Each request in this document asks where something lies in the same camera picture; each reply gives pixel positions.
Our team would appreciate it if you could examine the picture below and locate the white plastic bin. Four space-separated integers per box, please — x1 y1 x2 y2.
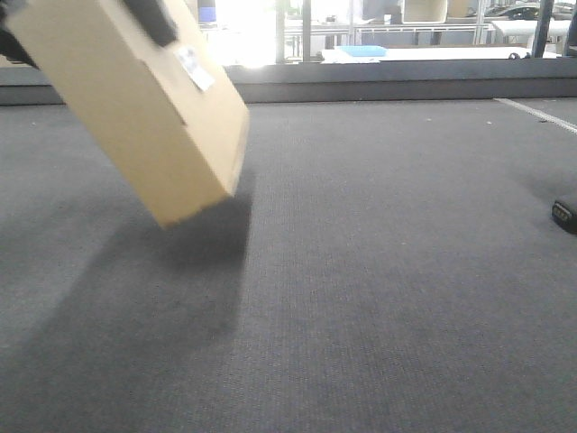
401 0 448 24

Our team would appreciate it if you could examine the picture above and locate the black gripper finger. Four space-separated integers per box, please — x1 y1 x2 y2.
124 0 178 47

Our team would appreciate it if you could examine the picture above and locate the long metal workbench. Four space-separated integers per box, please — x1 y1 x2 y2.
283 21 494 51

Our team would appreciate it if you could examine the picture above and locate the brown cardboard package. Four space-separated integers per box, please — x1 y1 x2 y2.
5 1 250 227

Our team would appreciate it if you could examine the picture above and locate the metal belt seam strip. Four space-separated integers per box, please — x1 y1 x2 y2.
495 97 577 134

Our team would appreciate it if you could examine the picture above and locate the blue plastic tray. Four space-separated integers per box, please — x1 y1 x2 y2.
334 45 388 58

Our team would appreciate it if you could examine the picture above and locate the white low table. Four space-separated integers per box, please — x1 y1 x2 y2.
320 45 563 63

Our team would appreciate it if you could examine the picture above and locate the orange black barcode scanner gun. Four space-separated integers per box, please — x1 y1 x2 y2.
552 193 576 235

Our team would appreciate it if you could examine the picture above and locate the black conveyor side rail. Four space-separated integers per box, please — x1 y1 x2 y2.
1 58 576 106

